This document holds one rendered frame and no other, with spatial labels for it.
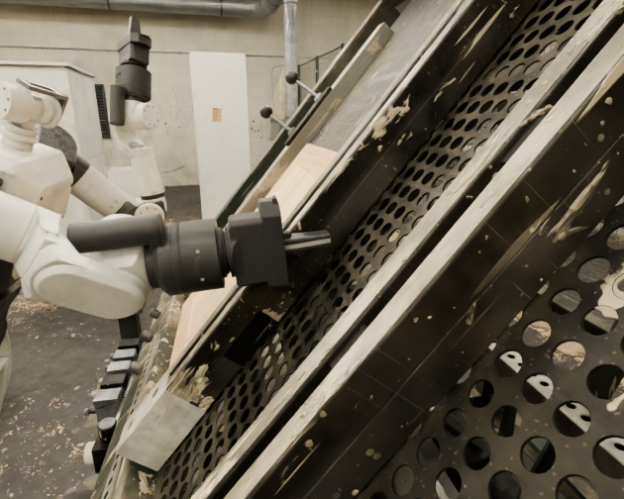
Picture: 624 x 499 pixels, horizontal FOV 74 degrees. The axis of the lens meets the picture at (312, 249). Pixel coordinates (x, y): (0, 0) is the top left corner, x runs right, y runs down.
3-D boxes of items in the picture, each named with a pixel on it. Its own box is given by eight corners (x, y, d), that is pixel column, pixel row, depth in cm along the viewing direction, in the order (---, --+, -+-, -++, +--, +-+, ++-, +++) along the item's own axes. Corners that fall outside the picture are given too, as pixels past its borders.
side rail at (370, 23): (210, 273, 155) (184, 257, 151) (401, 25, 142) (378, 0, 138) (209, 279, 149) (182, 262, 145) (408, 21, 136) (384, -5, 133)
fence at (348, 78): (191, 291, 129) (179, 284, 128) (387, 36, 118) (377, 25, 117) (189, 298, 124) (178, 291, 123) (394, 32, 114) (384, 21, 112)
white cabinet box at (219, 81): (203, 228, 551) (189, 58, 489) (247, 225, 565) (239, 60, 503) (204, 240, 495) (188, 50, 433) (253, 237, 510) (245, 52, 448)
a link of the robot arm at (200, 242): (292, 304, 51) (192, 320, 49) (282, 275, 60) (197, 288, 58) (281, 203, 47) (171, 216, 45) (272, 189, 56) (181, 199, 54)
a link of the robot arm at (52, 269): (127, 327, 50) (-5, 292, 41) (133, 271, 56) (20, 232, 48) (155, 296, 47) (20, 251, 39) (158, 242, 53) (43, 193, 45)
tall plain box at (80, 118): (56, 267, 405) (18, 72, 352) (123, 262, 420) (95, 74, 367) (21, 306, 322) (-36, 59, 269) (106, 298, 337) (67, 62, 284)
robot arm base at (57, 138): (32, 207, 102) (-14, 173, 96) (55, 182, 112) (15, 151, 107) (69, 171, 97) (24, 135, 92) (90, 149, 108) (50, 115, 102)
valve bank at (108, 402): (121, 386, 134) (110, 319, 127) (167, 381, 137) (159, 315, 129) (66, 530, 87) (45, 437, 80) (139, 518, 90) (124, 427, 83)
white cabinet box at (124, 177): (110, 217, 612) (102, 166, 590) (152, 214, 627) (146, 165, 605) (104, 224, 571) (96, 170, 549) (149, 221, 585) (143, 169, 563)
